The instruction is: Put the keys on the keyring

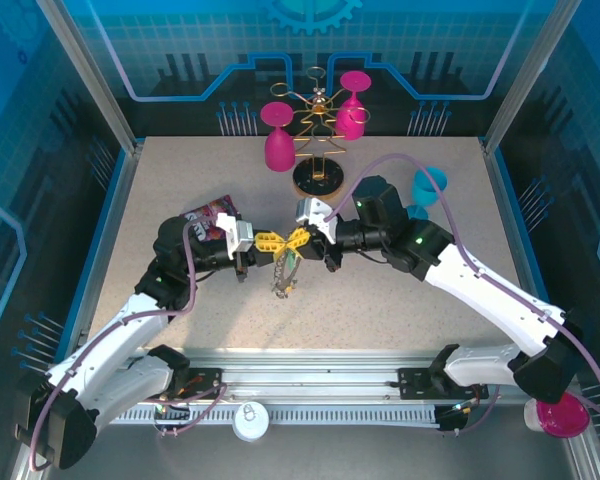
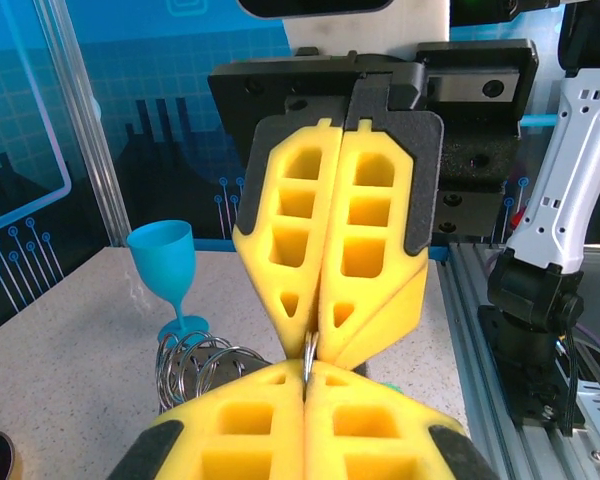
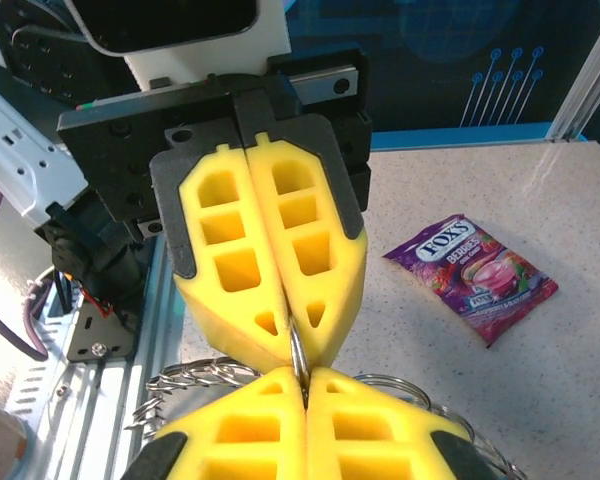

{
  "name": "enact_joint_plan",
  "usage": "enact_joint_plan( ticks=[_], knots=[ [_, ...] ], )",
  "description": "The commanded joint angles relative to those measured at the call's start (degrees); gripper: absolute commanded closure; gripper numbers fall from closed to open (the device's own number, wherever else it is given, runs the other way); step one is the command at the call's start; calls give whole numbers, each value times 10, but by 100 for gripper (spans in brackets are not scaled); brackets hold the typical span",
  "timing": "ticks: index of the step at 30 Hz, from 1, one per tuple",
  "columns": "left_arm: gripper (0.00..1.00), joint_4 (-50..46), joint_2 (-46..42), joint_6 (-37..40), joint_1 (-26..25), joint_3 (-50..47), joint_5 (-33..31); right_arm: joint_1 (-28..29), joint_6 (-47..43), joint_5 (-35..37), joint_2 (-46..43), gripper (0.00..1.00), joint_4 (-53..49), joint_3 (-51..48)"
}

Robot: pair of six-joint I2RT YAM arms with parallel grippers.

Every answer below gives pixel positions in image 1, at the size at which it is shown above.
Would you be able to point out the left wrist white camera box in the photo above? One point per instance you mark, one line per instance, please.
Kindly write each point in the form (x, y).
(240, 235)

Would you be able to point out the white round lid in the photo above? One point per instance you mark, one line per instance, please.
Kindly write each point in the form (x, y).
(251, 422)

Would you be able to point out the grey disc keyring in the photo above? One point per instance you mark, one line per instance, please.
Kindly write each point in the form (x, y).
(280, 280)

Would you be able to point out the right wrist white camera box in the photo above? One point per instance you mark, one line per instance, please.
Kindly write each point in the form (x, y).
(312, 212)

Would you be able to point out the aluminium frame post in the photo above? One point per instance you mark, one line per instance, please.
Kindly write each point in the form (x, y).
(524, 75)
(92, 75)

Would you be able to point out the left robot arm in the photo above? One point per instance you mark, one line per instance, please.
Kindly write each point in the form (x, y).
(100, 365)

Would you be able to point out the blue plastic goblet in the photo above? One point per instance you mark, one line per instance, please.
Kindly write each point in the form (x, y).
(425, 192)

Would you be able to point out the pink candy bag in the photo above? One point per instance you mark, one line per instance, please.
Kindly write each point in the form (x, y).
(207, 210)

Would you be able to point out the pink plastic goblet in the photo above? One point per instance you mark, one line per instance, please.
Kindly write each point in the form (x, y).
(565, 420)
(279, 150)
(351, 122)

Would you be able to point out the aluminium side rail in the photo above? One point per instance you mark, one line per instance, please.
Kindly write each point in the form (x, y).
(109, 240)
(505, 200)

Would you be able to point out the yellow key tag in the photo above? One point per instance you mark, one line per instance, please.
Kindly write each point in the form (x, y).
(291, 287)

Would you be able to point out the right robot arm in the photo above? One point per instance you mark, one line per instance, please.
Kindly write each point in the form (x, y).
(490, 295)

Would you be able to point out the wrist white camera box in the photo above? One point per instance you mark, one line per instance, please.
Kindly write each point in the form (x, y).
(240, 235)
(312, 212)

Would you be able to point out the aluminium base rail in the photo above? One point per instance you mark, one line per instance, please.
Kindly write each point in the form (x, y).
(305, 370)

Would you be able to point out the white plastic cup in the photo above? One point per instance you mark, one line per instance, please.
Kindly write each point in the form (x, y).
(531, 417)

